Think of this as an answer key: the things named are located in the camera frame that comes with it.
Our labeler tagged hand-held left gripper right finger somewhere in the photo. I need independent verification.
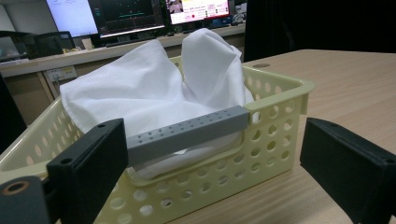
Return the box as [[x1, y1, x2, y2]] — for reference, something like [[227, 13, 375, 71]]
[[299, 117, 396, 224]]

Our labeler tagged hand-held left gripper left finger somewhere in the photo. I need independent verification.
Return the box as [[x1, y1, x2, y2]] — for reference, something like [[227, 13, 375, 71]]
[[46, 118, 129, 224]]

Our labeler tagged white shirt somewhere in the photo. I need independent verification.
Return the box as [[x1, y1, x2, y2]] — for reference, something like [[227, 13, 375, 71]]
[[59, 27, 255, 180]]

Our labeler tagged pale yellow plastic basket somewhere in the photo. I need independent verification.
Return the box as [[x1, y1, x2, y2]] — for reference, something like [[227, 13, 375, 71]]
[[0, 55, 316, 224]]

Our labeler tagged black box-shaped device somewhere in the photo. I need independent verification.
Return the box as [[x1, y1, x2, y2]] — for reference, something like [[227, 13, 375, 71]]
[[32, 31, 76, 58], [0, 30, 35, 63]]

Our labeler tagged black keyboard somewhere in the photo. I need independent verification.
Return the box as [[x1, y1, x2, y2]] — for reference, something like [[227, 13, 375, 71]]
[[104, 36, 160, 49]]

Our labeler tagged monitor with dark screen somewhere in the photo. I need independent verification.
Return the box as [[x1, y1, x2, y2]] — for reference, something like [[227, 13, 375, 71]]
[[88, 0, 166, 39]]

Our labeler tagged monitor with pink white screen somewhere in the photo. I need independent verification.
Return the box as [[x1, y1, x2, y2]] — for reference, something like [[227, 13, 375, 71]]
[[164, 0, 233, 26]]

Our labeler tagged white wall socket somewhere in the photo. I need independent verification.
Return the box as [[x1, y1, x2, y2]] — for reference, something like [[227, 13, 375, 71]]
[[43, 65, 78, 83]]

